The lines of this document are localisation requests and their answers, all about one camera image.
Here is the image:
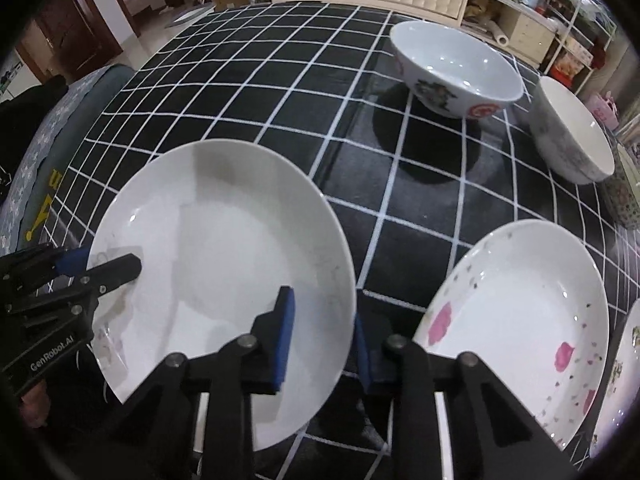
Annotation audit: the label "white plate cartoon bear print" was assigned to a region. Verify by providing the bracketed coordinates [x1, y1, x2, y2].
[589, 300, 640, 458]

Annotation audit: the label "plain white plate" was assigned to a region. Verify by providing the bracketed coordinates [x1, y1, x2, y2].
[88, 139, 356, 450]

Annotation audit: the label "white plate pink flowers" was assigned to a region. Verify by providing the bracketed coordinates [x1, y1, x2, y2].
[413, 220, 610, 448]

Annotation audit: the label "person's left hand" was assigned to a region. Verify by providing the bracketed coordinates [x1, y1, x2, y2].
[20, 380, 51, 428]

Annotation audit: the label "dark brown wooden door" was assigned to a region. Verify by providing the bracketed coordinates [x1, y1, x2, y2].
[14, 0, 122, 82]

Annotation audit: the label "green patterned bowl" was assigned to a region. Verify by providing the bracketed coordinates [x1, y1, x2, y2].
[600, 142, 640, 230]

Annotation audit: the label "black white grid tablecloth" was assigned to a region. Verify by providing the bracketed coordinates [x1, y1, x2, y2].
[41, 1, 640, 480]

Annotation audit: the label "white bowl grey marbled outside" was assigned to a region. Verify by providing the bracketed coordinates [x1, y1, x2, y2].
[528, 76, 615, 185]

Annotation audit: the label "pink gift bag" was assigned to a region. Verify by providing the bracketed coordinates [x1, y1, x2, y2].
[586, 91, 620, 130]

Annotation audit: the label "white bowl red seal pattern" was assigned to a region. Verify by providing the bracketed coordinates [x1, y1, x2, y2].
[390, 21, 524, 119]

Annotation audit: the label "white paper roll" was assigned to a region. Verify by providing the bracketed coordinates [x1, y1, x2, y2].
[484, 20, 509, 48]

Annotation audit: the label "white metal shelf rack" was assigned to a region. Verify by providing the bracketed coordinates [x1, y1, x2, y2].
[542, 0, 617, 94]

